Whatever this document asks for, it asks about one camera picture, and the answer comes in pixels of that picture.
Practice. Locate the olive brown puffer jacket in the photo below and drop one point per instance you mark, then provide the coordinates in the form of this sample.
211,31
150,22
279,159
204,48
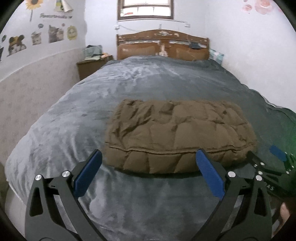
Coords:
180,136

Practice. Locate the pink flower wall sticker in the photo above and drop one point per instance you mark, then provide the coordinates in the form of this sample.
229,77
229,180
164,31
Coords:
259,5

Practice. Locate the lettering wall sticker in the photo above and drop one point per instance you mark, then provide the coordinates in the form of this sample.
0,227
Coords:
55,15

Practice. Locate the dark device on headboard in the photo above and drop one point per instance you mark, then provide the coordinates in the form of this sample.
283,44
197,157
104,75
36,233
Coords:
194,45

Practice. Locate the yellow mane cat sticker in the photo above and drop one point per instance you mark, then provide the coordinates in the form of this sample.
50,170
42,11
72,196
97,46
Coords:
72,33

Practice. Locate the hat cat wall sticker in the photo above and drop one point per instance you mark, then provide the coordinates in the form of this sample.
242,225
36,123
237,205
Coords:
16,45

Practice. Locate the checkered pillow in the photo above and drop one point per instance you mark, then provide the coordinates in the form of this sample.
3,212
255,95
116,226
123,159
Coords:
216,56

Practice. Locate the black cat wall sticker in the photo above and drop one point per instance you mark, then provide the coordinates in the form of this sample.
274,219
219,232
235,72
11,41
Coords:
1,54

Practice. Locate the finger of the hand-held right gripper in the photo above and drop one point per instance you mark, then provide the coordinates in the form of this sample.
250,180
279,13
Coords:
256,161
279,153

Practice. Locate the pale green bag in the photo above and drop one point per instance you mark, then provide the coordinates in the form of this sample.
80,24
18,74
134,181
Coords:
91,52

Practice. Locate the person's right hand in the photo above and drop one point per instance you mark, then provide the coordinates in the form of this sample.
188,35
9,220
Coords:
284,214

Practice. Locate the window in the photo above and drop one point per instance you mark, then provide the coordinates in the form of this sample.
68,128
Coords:
145,9

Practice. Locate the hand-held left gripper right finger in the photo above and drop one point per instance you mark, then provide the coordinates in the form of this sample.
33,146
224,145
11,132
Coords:
209,172

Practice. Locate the wooden headboard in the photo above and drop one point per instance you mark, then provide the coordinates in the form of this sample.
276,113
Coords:
138,49

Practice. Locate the grey cats wall sticker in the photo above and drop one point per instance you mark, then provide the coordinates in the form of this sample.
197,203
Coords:
55,34

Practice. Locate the grey plush blanket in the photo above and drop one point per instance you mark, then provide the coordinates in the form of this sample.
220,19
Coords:
81,104

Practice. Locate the wooden nightstand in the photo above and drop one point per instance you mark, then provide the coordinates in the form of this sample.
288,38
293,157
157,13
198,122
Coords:
89,68

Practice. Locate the white bed base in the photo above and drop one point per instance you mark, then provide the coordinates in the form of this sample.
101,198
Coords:
13,208

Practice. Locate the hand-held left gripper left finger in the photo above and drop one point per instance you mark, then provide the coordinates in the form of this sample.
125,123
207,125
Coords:
89,171

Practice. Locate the small tabby cat sticker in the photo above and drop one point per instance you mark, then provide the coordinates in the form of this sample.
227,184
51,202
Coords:
36,38

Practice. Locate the sunflower wall sticker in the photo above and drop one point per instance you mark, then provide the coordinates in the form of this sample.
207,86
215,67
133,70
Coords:
34,4

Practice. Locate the paper wall decoration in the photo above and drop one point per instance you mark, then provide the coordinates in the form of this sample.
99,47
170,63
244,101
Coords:
63,5

